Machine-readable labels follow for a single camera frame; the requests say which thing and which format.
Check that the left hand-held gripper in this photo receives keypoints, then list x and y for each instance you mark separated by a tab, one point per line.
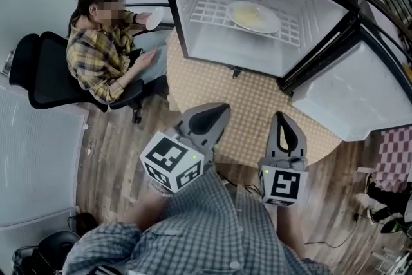
170	161

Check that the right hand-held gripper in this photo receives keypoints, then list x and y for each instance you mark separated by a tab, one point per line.
284	183

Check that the black mini fridge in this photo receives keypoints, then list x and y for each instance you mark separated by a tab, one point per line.
338	93

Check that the yellow noodle food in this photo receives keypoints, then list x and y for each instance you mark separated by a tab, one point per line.
248	14

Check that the white round plate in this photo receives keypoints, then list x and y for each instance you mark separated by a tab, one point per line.
270	24

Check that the person's left forearm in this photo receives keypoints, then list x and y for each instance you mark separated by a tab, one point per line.
148	209

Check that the person's right forearm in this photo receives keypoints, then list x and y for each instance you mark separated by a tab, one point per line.
289	228

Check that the white wire fridge shelf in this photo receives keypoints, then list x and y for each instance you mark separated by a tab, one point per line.
206	13

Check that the red checked tablecloth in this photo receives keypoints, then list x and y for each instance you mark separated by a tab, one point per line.
396	151

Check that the grey checked shirt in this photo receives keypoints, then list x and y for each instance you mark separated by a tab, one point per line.
206	228

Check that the white bowl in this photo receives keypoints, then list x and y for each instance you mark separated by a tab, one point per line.
155	18

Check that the black office chair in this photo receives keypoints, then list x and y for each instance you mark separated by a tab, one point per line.
48	74

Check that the white ribbed cabinet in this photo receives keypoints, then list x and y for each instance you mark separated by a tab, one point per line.
35	154

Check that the black round stool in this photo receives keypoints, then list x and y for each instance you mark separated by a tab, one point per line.
61	244

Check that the black equipment bag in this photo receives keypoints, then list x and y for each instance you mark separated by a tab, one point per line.
29	262

